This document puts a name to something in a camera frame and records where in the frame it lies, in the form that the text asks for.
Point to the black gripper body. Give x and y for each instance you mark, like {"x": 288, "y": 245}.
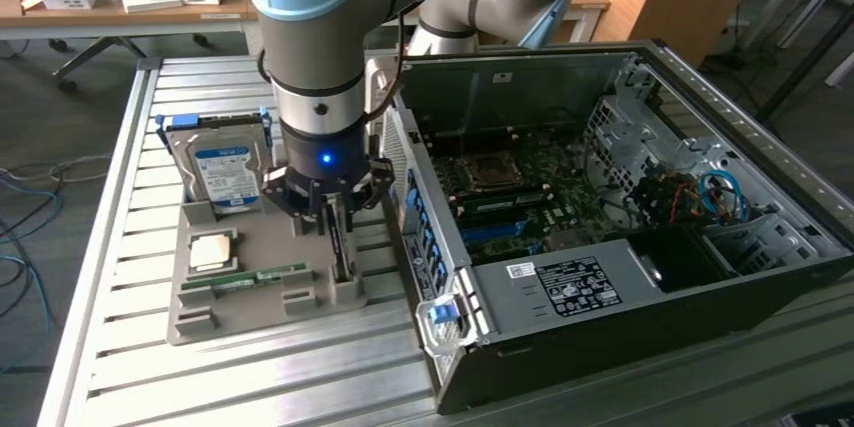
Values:
{"x": 327, "y": 167}

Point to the graphics card with metal bracket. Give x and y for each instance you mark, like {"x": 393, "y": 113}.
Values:
{"x": 339, "y": 247}

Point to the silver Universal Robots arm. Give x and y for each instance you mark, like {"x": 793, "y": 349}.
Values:
{"x": 314, "y": 22}

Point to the grey parts rack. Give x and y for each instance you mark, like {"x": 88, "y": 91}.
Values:
{"x": 267, "y": 257}

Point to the CPU with metal lid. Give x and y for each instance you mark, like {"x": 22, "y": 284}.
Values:
{"x": 210, "y": 252}

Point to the CPU socket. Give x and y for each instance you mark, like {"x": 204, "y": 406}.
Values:
{"x": 490, "y": 172}

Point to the installed RAM stick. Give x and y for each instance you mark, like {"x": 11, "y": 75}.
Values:
{"x": 501, "y": 197}

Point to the green RAM stick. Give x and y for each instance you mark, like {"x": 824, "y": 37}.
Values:
{"x": 234, "y": 279}

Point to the blue expansion slot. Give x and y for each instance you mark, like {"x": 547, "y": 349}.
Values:
{"x": 490, "y": 233}

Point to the blue case latch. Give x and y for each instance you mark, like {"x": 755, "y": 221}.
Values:
{"x": 443, "y": 314}

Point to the grey power supply unit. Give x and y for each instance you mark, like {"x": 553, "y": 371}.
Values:
{"x": 507, "y": 297}

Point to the green motherboard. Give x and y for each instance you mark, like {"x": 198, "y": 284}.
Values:
{"x": 574, "y": 207}

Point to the chipset heatsink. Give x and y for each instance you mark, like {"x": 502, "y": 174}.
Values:
{"x": 567, "y": 241}

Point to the wooden desk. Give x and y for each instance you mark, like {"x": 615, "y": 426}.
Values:
{"x": 100, "y": 19}

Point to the open black PC case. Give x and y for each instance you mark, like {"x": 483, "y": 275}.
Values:
{"x": 601, "y": 347}

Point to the black plastic shroud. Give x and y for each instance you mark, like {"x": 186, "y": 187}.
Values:
{"x": 681, "y": 257}

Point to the silver disk bay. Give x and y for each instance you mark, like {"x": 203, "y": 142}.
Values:
{"x": 767, "y": 242}

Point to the white power strip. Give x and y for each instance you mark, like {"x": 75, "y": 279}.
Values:
{"x": 738, "y": 24}

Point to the hard disk with blue bracket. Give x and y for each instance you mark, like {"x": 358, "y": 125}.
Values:
{"x": 220, "y": 172}

